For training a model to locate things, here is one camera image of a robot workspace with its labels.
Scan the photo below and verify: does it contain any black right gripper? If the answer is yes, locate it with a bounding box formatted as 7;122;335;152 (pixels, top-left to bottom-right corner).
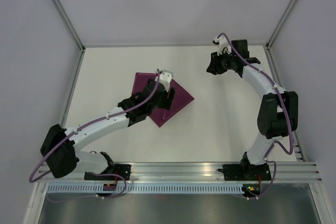
206;49;235;76

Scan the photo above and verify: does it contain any purple cloth napkin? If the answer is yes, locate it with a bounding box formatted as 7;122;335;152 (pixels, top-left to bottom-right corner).
132;72;194;127

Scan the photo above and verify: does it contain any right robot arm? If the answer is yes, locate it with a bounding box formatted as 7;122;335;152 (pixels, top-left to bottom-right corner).
206;36;299;181

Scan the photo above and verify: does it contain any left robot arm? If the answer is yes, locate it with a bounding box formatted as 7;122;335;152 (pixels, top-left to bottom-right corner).
40;72;175;180

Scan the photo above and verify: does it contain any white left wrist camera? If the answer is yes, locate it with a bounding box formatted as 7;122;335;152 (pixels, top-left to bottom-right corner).
155;70;173;91

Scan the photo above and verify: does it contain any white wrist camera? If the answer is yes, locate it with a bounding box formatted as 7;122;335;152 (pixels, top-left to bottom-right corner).
212;33;230;56
155;70;173;91

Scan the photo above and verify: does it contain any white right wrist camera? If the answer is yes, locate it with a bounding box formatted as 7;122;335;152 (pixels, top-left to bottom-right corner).
212;33;230;56

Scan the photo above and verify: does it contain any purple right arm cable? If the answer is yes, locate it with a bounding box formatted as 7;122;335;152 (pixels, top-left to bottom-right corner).
217;33;294;201

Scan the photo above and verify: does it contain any aluminium frame rail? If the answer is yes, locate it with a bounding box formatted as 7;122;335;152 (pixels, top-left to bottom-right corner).
36;162;323;183

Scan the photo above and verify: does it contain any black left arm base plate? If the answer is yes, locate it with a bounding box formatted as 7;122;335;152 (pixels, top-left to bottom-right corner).
84;164;132;181

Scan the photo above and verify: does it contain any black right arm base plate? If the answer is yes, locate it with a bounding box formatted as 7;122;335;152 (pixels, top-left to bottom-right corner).
217;164;272;182

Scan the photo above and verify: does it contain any right aluminium frame post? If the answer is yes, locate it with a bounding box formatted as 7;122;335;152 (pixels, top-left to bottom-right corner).
265;0;299;50

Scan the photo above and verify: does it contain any aluminium frame post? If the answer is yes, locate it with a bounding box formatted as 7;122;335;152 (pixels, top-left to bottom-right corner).
265;0;299;50
35;0;85;51

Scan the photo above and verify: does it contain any white slotted cable duct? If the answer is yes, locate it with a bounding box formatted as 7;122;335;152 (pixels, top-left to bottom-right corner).
47;183;243;194

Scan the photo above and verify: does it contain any left aluminium frame post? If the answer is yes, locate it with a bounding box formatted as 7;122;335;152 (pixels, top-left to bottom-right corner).
35;0;85;51

